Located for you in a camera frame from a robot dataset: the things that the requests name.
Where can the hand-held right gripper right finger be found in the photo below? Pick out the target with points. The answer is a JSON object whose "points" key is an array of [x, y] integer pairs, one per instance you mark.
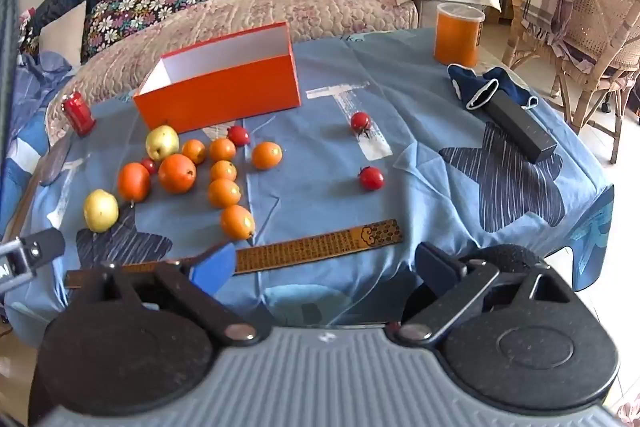
{"points": [[432, 264]]}

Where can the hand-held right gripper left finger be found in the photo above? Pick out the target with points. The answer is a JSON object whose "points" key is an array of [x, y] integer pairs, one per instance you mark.
{"points": [[215, 269]]}

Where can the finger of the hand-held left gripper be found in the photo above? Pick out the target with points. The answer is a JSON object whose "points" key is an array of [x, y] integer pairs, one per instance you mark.
{"points": [[45, 247]]}

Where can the yellow apple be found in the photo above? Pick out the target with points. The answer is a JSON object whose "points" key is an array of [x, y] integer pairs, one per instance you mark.
{"points": [[162, 143], [101, 211]]}

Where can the large orange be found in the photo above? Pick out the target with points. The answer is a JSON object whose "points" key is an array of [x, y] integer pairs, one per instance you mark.
{"points": [[133, 182], [176, 173]]}

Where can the red tomato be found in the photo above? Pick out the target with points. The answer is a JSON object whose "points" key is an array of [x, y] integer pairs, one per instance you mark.
{"points": [[149, 166], [238, 135], [360, 122], [371, 178]]}

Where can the small orange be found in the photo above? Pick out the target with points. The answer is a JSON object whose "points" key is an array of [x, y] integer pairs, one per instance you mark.
{"points": [[238, 222], [266, 156], [224, 193], [223, 171], [222, 149], [193, 152]]}

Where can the orange cardboard box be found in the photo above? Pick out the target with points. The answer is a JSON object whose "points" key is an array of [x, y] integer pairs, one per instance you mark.
{"points": [[225, 92]]}

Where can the grey feather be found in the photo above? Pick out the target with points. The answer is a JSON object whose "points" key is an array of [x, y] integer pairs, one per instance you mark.
{"points": [[52, 164]]}

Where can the carved wooden ruler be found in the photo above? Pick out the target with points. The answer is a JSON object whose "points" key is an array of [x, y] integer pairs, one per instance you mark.
{"points": [[320, 244]]}

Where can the blue star tablecloth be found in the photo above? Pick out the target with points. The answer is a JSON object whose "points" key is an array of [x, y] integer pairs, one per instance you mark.
{"points": [[300, 202]]}

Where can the red soda can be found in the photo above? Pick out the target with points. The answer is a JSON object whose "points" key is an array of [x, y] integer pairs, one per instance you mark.
{"points": [[78, 114]]}

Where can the black rectangular box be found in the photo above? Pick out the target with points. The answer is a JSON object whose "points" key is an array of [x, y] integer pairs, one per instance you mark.
{"points": [[522, 129]]}

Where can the blue checked sheet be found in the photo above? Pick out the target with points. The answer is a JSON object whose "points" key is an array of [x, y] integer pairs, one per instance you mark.
{"points": [[35, 82]]}

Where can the navy cloth with white trim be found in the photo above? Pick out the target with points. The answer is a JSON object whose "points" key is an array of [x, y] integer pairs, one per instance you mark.
{"points": [[465, 82]]}

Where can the plain white pillow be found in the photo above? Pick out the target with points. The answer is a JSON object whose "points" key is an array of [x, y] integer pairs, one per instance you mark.
{"points": [[62, 34]]}

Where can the patterned crumpled cloth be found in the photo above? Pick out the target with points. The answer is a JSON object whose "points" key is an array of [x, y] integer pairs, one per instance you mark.
{"points": [[27, 32]]}

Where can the orange cylindrical canister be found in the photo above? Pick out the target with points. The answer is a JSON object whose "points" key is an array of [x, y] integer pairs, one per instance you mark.
{"points": [[457, 37]]}

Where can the floral cushion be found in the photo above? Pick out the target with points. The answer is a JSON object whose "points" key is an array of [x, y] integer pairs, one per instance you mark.
{"points": [[145, 12]]}

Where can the plaid cloth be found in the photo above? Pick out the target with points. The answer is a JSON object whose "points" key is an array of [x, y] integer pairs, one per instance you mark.
{"points": [[547, 2]]}

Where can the wicker chair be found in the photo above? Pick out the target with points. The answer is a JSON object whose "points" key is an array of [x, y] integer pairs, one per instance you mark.
{"points": [[605, 27]]}

